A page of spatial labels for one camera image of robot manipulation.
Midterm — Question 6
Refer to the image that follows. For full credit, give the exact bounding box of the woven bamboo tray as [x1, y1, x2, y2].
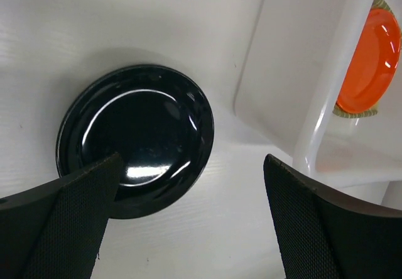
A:
[332, 0, 399, 121]

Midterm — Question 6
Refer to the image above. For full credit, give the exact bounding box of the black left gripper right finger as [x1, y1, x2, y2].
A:
[263, 154, 401, 278]

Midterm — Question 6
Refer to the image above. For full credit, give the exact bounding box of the orange plastic plate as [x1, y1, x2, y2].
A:
[335, 8, 402, 114]

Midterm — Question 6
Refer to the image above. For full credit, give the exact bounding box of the clear plastic bin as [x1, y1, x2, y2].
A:
[234, 0, 401, 208]

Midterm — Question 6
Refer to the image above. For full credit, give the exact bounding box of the black round dish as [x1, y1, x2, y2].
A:
[56, 64, 214, 219]

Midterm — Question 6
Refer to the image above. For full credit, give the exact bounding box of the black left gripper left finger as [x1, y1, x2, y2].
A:
[1, 154, 123, 278]

